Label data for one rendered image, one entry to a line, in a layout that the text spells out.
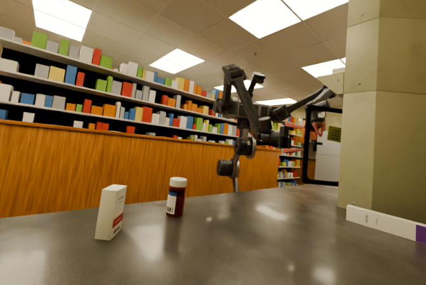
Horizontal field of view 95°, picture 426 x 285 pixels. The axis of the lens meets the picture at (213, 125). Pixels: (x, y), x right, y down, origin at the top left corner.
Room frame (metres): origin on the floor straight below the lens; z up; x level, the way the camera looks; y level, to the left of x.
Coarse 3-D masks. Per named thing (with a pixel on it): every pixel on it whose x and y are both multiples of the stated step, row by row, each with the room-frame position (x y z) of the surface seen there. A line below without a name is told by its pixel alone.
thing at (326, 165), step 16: (320, 112) 0.99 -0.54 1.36; (320, 128) 0.99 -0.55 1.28; (336, 128) 1.00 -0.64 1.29; (304, 144) 0.99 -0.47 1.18; (320, 144) 0.99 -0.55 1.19; (336, 144) 1.00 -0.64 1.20; (320, 160) 0.99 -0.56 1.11; (336, 160) 1.00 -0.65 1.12; (320, 176) 0.99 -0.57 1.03; (336, 176) 1.00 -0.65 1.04
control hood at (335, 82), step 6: (342, 72) 0.82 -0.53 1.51; (318, 78) 0.90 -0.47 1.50; (324, 78) 0.88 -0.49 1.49; (330, 78) 0.86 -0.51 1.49; (336, 78) 0.84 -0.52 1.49; (342, 78) 0.82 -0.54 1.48; (324, 84) 0.88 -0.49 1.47; (330, 84) 0.86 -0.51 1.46; (336, 84) 0.84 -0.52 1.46; (342, 84) 0.82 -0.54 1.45; (336, 90) 0.84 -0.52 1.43; (342, 90) 0.82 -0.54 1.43; (342, 96) 0.85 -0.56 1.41
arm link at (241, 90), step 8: (232, 80) 1.08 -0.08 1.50; (240, 80) 1.08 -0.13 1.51; (240, 88) 1.07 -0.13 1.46; (240, 96) 1.08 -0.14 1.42; (248, 96) 1.07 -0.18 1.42; (248, 104) 1.05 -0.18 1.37; (248, 112) 1.05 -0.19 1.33; (256, 112) 1.05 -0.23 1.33; (256, 120) 1.04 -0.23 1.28; (256, 128) 1.03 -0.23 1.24
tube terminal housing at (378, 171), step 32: (352, 32) 0.80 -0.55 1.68; (384, 32) 0.73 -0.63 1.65; (416, 32) 0.72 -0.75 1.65; (352, 64) 0.79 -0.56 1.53; (384, 64) 0.73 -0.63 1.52; (416, 64) 0.72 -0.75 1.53; (352, 96) 0.79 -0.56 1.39; (384, 96) 0.73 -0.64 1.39; (416, 96) 0.72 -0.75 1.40; (352, 128) 0.78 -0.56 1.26; (384, 128) 0.73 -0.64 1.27; (416, 128) 0.72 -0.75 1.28; (352, 160) 0.78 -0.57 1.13; (384, 160) 0.73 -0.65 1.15; (416, 160) 0.72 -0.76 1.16; (352, 192) 0.78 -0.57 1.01; (384, 192) 0.73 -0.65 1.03; (416, 192) 0.72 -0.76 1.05
